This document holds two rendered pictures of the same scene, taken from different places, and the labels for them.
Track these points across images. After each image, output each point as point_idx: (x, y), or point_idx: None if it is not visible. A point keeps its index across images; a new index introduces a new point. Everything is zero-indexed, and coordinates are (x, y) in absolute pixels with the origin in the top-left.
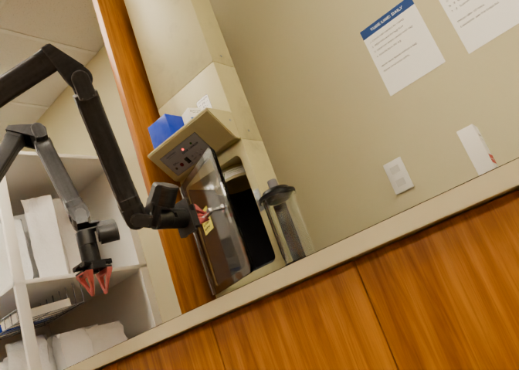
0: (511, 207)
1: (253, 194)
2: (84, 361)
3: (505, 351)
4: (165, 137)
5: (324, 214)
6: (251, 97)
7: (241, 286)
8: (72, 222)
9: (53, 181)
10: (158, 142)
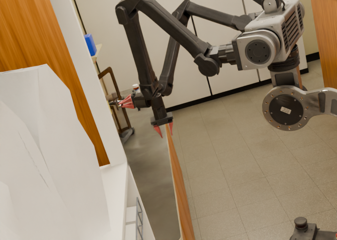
0: None
1: None
2: (174, 189)
3: (167, 136)
4: (96, 49)
5: None
6: None
7: (164, 125)
8: (155, 87)
9: (147, 52)
10: (95, 50)
